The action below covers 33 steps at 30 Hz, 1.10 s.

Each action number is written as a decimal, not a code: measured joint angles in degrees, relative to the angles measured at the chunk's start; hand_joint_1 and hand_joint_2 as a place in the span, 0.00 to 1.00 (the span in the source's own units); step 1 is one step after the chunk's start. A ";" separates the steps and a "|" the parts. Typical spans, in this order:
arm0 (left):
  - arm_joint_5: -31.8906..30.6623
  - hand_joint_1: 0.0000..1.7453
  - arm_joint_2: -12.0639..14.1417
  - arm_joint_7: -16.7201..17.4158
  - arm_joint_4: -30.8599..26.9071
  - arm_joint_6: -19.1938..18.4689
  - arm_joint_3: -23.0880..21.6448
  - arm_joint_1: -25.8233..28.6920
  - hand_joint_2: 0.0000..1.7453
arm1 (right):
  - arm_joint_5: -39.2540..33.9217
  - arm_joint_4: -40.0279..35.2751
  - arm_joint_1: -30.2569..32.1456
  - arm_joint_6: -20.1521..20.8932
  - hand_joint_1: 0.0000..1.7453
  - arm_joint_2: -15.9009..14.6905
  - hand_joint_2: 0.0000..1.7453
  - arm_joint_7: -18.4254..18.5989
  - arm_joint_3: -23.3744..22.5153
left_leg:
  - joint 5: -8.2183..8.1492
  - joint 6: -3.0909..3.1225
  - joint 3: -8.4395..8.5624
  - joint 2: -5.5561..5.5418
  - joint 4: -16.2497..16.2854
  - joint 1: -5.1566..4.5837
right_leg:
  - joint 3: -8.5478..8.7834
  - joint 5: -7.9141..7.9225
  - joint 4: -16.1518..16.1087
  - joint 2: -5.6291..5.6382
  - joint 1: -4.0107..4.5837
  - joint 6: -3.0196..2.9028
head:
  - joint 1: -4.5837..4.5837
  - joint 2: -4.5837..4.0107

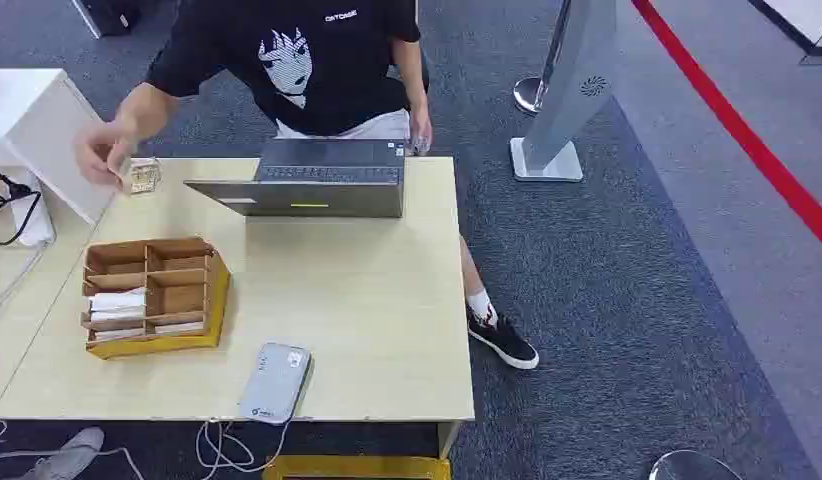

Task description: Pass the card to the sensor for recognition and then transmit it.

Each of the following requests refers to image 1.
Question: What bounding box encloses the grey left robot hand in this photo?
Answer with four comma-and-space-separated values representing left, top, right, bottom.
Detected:
25, 426, 107, 480

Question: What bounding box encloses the person's right hand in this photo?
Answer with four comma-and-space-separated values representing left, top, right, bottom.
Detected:
73, 119, 141, 194

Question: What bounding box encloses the person's left hand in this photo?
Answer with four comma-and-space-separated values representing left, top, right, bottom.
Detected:
408, 108, 434, 158

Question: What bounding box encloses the small pale card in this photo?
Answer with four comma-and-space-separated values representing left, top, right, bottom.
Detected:
128, 158, 163, 195

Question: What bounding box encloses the white cabinet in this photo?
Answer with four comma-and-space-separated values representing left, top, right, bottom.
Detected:
0, 68, 118, 227

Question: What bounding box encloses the person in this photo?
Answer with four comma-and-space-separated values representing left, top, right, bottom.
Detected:
73, 0, 541, 371

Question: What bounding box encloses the white cloth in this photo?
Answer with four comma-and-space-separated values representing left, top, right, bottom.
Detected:
0, 168, 57, 250

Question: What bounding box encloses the grey laptop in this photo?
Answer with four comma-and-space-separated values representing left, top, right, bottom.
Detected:
184, 137, 408, 220

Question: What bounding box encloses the black box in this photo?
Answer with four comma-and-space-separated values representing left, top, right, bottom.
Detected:
71, 0, 145, 40

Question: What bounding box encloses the grey kiosk stand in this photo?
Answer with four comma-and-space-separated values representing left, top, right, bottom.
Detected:
509, 0, 618, 184

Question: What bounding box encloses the wooden card box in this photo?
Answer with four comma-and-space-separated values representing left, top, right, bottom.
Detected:
81, 237, 231, 362

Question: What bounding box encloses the grey card reader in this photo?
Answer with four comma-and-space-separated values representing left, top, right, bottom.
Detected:
237, 342, 314, 427

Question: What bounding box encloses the black shoe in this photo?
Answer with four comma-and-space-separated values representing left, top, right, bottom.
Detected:
466, 309, 541, 372

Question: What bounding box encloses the red floor tape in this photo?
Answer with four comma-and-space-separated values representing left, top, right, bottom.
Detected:
630, 0, 822, 258

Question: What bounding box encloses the white platform black edge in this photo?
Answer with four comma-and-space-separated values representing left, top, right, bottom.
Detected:
747, 0, 822, 58

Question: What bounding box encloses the chrome round base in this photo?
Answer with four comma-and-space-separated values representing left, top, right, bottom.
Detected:
648, 449, 745, 480

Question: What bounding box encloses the white cable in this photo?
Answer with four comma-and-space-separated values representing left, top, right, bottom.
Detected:
0, 419, 147, 480
194, 419, 294, 476

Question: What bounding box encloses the black cable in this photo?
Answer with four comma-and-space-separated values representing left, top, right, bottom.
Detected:
0, 168, 43, 248

